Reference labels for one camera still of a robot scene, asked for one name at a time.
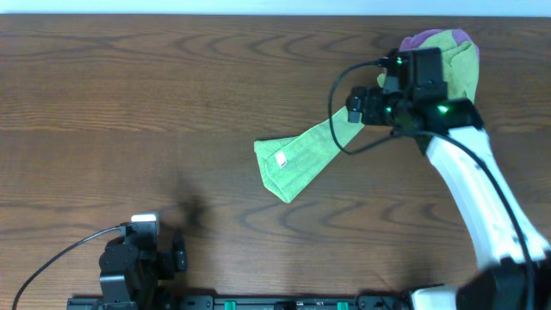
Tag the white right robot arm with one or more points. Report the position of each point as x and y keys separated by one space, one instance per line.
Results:
x=513 y=257

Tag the purple cloth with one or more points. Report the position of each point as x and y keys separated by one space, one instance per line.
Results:
x=443 y=38

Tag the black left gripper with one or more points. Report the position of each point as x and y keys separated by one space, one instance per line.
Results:
x=177 y=258

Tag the olive green folded cloth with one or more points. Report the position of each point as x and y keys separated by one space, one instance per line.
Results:
x=461 y=68

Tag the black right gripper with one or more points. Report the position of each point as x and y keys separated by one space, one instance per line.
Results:
x=368 y=112

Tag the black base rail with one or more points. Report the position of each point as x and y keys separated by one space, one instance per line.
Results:
x=207 y=302

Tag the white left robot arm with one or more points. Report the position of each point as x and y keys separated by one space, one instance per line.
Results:
x=132 y=267

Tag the light green microfiber cloth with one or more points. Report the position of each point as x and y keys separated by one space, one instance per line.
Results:
x=288 y=165

